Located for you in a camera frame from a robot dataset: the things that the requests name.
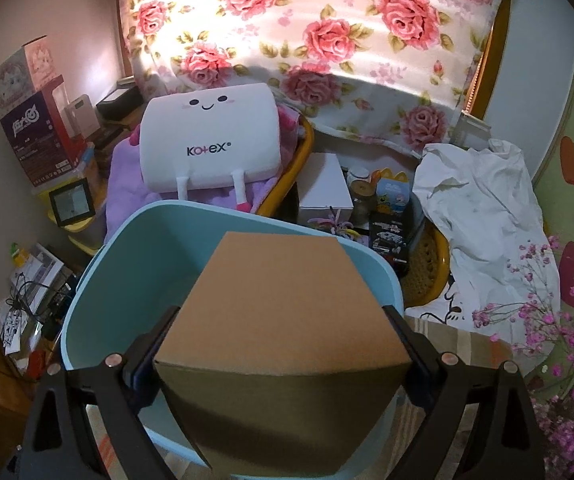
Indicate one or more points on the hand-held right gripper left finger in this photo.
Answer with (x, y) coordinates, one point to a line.
(142, 367)

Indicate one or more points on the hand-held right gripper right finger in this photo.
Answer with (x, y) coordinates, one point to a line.
(419, 362)

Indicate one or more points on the teal plastic tub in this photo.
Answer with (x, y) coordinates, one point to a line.
(157, 240)

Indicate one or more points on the brown cardboard box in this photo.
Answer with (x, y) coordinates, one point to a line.
(277, 320)

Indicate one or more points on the striped beige table blanket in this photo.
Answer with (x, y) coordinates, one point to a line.
(472, 342)

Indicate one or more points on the white cartoon-print cloth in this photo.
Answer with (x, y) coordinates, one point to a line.
(449, 302)

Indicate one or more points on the black printed box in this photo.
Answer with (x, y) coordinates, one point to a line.
(387, 235)

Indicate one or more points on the pile of papers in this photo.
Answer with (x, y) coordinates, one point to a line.
(42, 265)

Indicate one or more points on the glass vase with pink flowers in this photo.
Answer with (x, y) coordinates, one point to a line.
(567, 360)

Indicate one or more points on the yellow plastic container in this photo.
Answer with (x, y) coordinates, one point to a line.
(74, 229)

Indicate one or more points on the pink artificial lily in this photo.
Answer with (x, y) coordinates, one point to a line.
(332, 221)

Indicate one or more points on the white crumpled garment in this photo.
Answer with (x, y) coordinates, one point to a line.
(467, 200)

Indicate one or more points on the yellow and blue toy box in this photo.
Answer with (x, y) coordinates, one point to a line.
(392, 195)

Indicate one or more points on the glass candle jar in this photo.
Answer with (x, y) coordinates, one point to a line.
(364, 197)

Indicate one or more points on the glass jar with lid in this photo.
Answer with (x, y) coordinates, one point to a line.
(359, 175)

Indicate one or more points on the white cardboard box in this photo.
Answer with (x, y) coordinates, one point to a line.
(322, 180)

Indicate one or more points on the purple cardboard box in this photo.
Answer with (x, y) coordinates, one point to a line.
(32, 145)

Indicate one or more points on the white smiley plush pillow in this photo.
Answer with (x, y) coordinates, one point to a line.
(212, 125)

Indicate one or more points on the white electronic device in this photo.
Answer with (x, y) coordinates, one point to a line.
(81, 116)

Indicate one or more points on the white and pink box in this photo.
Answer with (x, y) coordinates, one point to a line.
(14, 77)

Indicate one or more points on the rose-print curtain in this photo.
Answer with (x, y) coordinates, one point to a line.
(317, 35)

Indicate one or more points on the black picture frame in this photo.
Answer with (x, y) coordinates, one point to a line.
(72, 202)

